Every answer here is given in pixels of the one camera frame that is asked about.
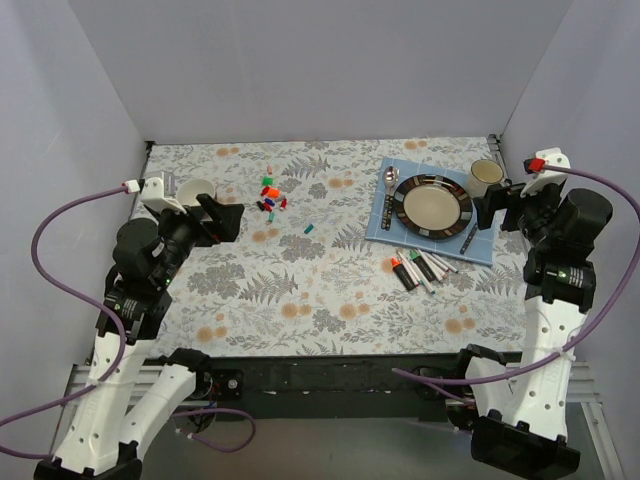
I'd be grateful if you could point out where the black orange highlighter body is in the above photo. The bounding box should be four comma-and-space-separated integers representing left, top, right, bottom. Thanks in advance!
391, 257, 417, 291

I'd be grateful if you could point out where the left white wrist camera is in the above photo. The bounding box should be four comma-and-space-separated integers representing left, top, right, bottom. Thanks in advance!
122, 171, 187, 217

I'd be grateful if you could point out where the cream enamel mug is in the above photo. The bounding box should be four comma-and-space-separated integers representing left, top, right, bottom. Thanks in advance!
465, 159, 506, 198

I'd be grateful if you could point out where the patterned handle knife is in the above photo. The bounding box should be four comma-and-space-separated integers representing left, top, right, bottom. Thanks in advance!
459, 223, 478, 255

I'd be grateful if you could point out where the metal spoon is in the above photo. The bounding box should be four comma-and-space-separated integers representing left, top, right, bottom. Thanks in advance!
383, 166, 399, 200

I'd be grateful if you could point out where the aluminium frame rail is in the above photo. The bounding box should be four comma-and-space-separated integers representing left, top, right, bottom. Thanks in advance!
42, 362, 626, 480

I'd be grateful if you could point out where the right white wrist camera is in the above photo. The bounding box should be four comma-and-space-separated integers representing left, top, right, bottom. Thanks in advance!
520, 147, 571, 198

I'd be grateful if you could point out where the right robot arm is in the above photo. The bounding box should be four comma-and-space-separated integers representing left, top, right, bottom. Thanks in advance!
452, 184, 613, 479

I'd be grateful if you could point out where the red white mug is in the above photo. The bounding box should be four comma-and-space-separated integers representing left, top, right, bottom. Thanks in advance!
176, 179, 216, 207

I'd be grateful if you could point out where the dark rimmed cream plate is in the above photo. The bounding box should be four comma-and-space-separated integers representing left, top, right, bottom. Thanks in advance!
392, 174, 474, 240

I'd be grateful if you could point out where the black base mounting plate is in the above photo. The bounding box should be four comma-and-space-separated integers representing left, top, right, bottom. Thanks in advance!
154, 354, 514, 422

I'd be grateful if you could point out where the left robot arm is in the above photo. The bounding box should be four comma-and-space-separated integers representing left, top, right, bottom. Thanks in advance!
34, 193, 244, 479

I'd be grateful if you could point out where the floral tablecloth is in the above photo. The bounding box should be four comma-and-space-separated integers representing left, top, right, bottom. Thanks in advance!
147, 137, 525, 357

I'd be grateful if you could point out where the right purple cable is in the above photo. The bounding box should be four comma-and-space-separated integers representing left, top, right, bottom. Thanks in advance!
392, 167, 640, 435

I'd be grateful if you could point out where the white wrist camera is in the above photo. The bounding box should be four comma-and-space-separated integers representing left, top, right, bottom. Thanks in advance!
122, 171, 187, 217
520, 147, 571, 198

